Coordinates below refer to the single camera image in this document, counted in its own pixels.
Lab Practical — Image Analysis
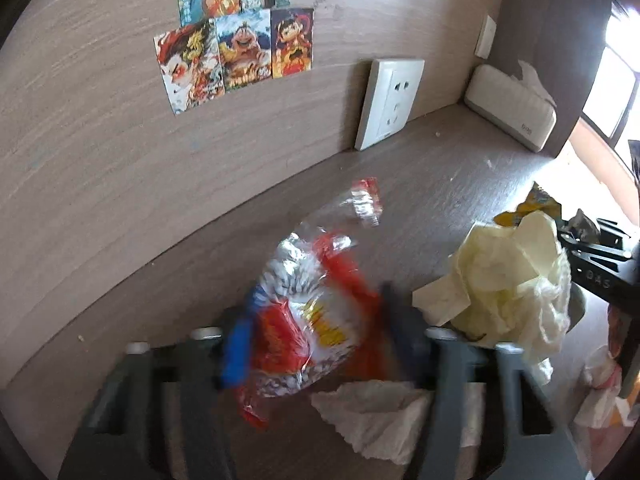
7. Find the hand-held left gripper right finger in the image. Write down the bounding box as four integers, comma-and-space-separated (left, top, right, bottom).
377, 282, 583, 480

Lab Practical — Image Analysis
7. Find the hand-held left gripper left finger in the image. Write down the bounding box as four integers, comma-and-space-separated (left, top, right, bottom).
57, 305, 261, 480

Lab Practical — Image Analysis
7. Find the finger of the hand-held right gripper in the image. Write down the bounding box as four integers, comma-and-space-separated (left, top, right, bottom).
597, 217, 640, 261
559, 232, 631, 261

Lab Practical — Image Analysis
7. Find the small silver wrapper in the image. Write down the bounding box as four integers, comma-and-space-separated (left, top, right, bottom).
562, 208, 601, 241

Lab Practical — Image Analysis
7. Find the red and white snack bag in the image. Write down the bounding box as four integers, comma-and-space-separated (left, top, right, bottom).
235, 177, 386, 433

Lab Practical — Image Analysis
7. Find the yellow snack packet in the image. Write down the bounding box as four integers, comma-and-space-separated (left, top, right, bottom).
492, 180, 563, 228

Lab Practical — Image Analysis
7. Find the large white tissue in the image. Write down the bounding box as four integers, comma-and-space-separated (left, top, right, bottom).
310, 380, 488, 466

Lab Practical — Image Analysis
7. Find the yellow paper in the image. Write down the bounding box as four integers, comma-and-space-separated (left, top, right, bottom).
412, 210, 572, 386

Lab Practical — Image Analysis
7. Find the white wrapper with red print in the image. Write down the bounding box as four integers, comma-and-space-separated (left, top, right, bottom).
575, 345, 636, 428

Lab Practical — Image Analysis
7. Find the dark-framed window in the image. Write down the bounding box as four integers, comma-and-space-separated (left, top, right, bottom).
580, 0, 640, 146

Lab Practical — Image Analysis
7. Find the white tissue box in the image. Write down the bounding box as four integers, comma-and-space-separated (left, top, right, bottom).
464, 60, 558, 153

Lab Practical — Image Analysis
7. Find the group of cartoon stickers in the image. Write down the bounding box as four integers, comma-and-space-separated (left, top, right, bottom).
153, 0, 315, 116

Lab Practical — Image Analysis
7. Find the white wall socket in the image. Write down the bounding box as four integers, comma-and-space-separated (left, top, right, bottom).
354, 58, 426, 152
474, 15, 498, 59

